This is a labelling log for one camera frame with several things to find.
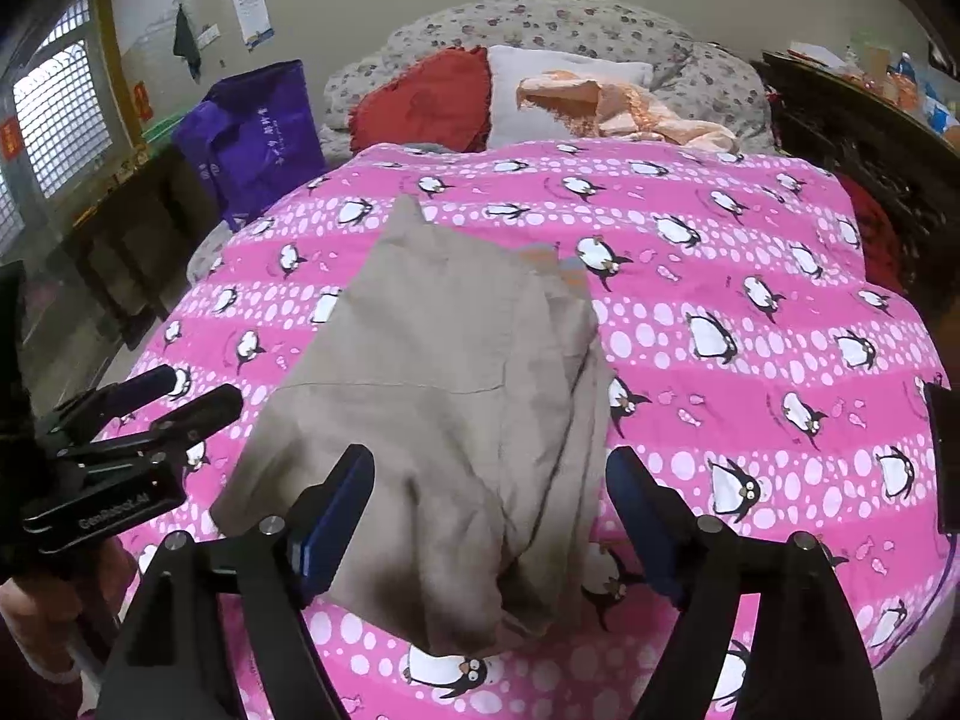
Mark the dark wooden cabinet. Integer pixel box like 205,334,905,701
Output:
750,51,960,293

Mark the red cloth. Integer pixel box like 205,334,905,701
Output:
836,172,908,293

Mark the green box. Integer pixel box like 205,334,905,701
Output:
139,114,185,147

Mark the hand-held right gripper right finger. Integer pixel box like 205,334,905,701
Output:
604,446,878,720

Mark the purple tote bag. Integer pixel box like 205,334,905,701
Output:
174,60,327,232

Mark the clutter of packets and bottles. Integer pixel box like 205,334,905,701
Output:
844,30,960,137

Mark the wall poster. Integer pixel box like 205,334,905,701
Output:
225,0,275,52

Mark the person's left forearm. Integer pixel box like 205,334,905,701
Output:
0,540,140,687

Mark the barred window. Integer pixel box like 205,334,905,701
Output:
0,0,113,241

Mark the white pillow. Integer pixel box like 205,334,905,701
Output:
484,45,653,151

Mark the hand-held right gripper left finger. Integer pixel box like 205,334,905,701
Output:
97,446,376,720

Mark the grey floral quilt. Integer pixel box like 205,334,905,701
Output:
319,0,773,158

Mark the pink penguin print blanket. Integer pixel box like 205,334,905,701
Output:
97,139,950,720

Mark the dark wooden bench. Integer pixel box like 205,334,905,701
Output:
64,142,226,350

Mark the grey bed sheet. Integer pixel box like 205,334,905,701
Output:
186,229,230,286

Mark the orange fringed towel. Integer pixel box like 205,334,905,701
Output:
516,69,743,158

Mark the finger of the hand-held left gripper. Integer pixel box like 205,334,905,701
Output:
60,384,245,466
41,364,181,437

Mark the beige garment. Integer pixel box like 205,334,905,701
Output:
210,195,608,657

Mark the dark hanging cloth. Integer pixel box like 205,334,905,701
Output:
172,6,203,82

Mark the red pillow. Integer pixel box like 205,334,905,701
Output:
349,49,492,155

